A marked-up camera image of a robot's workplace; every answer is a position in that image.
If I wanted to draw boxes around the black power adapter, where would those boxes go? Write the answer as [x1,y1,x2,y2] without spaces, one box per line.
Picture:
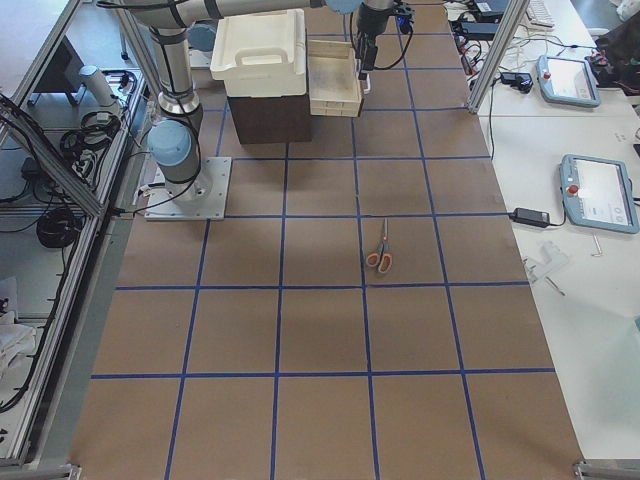
[509,207,551,228]

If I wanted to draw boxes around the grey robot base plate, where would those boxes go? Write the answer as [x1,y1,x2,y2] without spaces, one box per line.
[143,157,232,221]

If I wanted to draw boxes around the white drawer handle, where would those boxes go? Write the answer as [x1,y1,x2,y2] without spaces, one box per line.
[358,72,371,95]

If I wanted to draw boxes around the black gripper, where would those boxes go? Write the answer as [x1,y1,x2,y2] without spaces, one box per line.
[350,0,415,70]

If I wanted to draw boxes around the small allen key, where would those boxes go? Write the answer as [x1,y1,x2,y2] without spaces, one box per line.
[591,233,603,258]

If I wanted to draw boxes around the aluminium frame rail left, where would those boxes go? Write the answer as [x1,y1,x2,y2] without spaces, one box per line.
[1,94,106,217]

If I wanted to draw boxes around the teach pendant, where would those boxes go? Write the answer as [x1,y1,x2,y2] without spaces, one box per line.
[536,55,601,108]
[559,154,639,234]

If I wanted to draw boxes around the orange grey handled scissors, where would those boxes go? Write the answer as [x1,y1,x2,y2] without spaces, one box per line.
[366,218,393,274]

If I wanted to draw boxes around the clear plastic bracket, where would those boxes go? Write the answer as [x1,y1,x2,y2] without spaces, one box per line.
[522,241,570,285]

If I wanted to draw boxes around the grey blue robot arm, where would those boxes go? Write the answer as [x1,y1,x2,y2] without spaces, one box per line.
[97,1,414,121]

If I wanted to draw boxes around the aluminium frame post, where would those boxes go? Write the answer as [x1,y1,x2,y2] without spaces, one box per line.
[467,0,529,114]

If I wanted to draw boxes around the upper teach pendant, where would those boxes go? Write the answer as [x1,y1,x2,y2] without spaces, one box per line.
[536,55,601,108]

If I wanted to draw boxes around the lower teach pendant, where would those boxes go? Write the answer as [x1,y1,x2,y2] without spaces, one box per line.
[559,154,639,234]

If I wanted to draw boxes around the black cable bundle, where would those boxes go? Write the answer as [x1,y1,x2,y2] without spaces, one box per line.
[36,206,76,249]

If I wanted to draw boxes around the white plastic storage box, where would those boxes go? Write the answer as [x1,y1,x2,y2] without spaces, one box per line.
[210,9,307,98]

